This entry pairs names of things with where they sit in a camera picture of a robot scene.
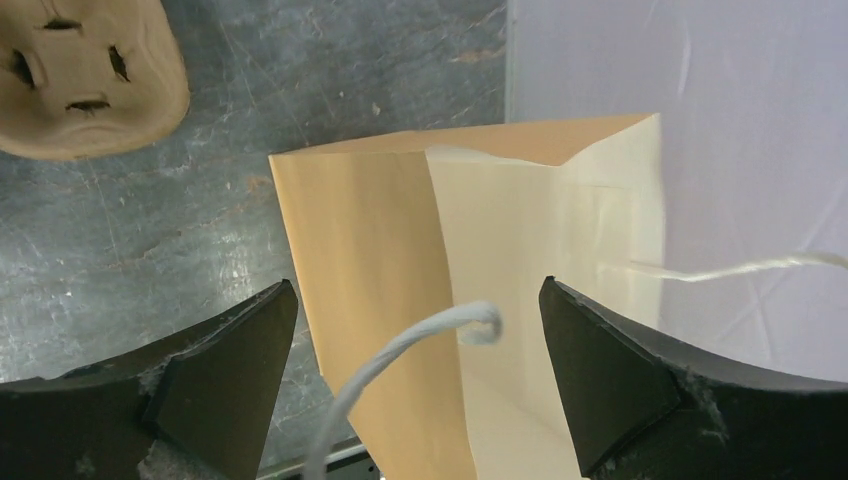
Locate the brown cardboard cup carrier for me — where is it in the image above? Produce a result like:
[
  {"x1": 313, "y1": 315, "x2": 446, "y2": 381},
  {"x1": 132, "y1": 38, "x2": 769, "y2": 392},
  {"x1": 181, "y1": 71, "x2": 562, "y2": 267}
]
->
[{"x1": 1, "y1": 1, "x2": 190, "y2": 161}]

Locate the brown paper bag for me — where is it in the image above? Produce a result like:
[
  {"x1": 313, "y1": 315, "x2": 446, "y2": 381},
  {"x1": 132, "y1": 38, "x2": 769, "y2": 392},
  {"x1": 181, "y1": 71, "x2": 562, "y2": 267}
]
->
[{"x1": 268, "y1": 113, "x2": 848, "y2": 480}]

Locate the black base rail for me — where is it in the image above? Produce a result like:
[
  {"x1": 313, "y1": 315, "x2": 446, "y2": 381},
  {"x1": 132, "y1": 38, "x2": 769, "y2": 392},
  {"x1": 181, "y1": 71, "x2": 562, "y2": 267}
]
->
[{"x1": 257, "y1": 437, "x2": 384, "y2": 480}]

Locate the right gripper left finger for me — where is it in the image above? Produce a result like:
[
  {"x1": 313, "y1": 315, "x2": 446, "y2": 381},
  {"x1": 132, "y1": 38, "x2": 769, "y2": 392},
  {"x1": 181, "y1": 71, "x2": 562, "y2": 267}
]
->
[{"x1": 1, "y1": 280, "x2": 298, "y2": 479}]

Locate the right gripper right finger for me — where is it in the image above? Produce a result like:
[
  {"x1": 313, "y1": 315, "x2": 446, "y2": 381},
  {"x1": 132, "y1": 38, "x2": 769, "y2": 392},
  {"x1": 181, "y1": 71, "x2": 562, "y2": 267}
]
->
[{"x1": 539, "y1": 277, "x2": 847, "y2": 479}]

